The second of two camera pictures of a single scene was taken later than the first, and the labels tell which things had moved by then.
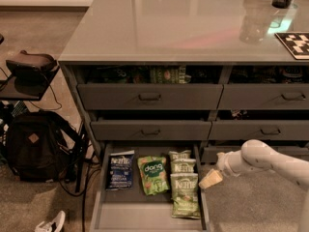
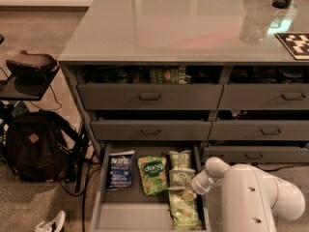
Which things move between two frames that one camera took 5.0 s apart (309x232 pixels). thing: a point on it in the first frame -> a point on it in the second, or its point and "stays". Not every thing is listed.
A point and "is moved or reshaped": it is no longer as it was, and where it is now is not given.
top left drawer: (151, 87) stays
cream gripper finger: (211, 178) -> (189, 195)
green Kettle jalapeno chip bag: (184, 195) is moved or reshaped
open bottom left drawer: (151, 187) stays
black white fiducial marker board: (297, 43) stays
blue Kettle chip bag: (121, 170) stays
